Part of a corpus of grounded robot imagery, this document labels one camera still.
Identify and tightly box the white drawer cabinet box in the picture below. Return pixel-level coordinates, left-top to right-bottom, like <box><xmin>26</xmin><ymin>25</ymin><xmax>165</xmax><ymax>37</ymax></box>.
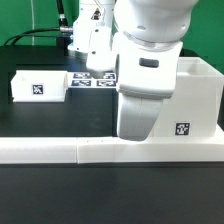
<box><xmin>150</xmin><ymin>57</ymin><xmax>224</xmax><ymax>137</ymax></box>

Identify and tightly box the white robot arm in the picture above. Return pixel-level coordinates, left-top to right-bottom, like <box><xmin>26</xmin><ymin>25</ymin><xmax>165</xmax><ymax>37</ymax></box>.
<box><xmin>68</xmin><ymin>0</ymin><xmax>199</xmax><ymax>141</ymax></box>

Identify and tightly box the white L-shaped fence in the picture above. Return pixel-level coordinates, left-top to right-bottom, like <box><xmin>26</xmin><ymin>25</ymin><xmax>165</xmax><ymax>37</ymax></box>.
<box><xmin>0</xmin><ymin>134</ymin><xmax>224</xmax><ymax>164</ymax></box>

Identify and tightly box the fiducial marker sheet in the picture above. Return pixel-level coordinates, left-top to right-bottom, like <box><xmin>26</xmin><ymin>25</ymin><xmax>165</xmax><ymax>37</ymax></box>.
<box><xmin>67</xmin><ymin>72</ymin><xmax>116</xmax><ymax>89</ymax></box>

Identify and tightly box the white drawer tray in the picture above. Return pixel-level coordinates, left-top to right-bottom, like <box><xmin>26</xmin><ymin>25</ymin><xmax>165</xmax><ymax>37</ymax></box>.
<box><xmin>11</xmin><ymin>70</ymin><xmax>67</xmax><ymax>102</ymax></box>

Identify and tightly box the black cable connector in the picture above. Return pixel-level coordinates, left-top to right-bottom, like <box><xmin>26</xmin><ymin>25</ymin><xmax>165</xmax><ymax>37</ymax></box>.
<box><xmin>56</xmin><ymin>0</ymin><xmax>73</xmax><ymax>33</ymax></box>

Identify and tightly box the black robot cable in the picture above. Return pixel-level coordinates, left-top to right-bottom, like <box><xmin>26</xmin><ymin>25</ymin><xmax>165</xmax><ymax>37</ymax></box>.
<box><xmin>3</xmin><ymin>27</ymin><xmax>63</xmax><ymax>47</ymax></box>

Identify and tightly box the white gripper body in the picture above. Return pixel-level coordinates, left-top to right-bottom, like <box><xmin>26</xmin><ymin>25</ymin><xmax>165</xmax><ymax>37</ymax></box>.
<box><xmin>113</xmin><ymin>34</ymin><xmax>183</xmax><ymax>141</ymax></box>

